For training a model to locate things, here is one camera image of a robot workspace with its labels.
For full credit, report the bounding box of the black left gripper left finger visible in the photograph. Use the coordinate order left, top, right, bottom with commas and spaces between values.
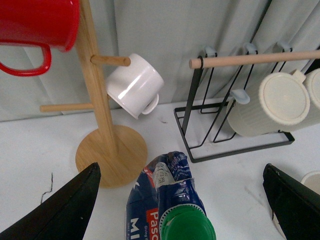
0, 162, 101, 240

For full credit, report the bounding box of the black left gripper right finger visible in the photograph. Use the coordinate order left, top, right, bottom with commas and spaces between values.
262, 163, 320, 240

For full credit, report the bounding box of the blue and cream milk carton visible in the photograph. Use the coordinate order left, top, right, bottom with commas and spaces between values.
124, 151, 217, 240

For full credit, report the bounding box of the wooden mug tree stand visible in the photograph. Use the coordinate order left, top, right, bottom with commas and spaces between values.
40, 0, 148, 188

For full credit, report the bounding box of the cream ribbed mug left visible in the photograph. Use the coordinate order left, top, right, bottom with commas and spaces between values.
227, 70, 311, 137

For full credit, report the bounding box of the cream ribbed mug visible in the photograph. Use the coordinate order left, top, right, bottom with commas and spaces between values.
227, 70, 311, 137
303, 68, 320, 110

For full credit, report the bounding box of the cream ribbed mug right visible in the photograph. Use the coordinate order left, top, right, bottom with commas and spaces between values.
303, 68, 320, 110

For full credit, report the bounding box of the white ceramic mug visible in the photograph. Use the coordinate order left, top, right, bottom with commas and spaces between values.
105, 53, 164, 119

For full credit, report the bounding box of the red enamel mug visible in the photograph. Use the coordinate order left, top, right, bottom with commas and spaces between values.
0, 0, 80, 77

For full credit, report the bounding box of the black wire mug rack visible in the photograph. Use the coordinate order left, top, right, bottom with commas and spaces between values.
174, 0, 320, 163

